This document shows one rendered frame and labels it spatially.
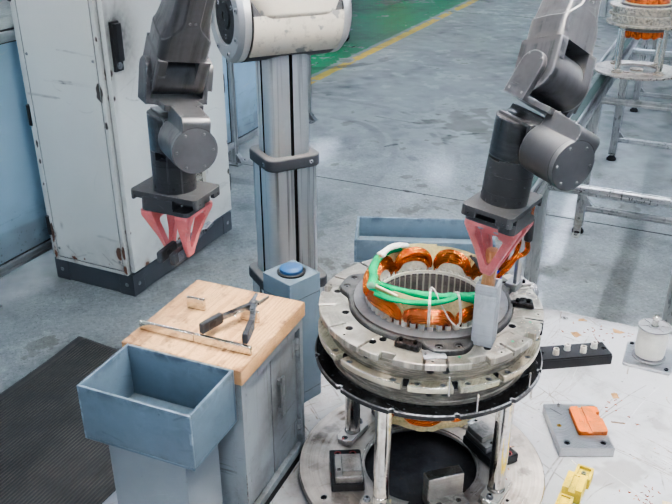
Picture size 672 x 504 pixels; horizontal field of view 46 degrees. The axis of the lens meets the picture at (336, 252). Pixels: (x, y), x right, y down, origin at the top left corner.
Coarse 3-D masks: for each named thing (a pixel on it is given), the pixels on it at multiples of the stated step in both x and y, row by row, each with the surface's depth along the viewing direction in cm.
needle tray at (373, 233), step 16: (368, 224) 150; (384, 224) 150; (400, 224) 149; (416, 224) 149; (432, 224) 149; (448, 224) 148; (464, 224) 148; (368, 240) 140; (384, 240) 140; (400, 240) 149; (416, 240) 149; (432, 240) 149; (448, 240) 149; (464, 240) 149; (368, 256) 141
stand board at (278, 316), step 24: (192, 288) 124; (216, 288) 124; (168, 312) 117; (192, 312) 117; (216, 312) 117; (264, 312) 117; (288, 312) 117; (144, 336) 111; (168, 336) 111; (216, 336) 111; (240, 336) 111; (264, 336) 111; (216, 360) 106; (240, 360) 106; (264, 360) 110; (240, 384) 104
